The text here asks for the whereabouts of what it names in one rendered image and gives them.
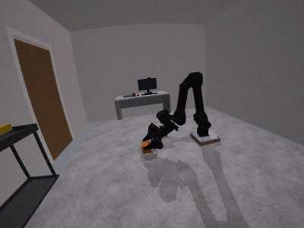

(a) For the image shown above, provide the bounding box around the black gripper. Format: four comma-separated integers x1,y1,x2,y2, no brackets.
142,126,169,150

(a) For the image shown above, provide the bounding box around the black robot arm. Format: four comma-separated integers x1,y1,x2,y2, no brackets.
148,72,211,137

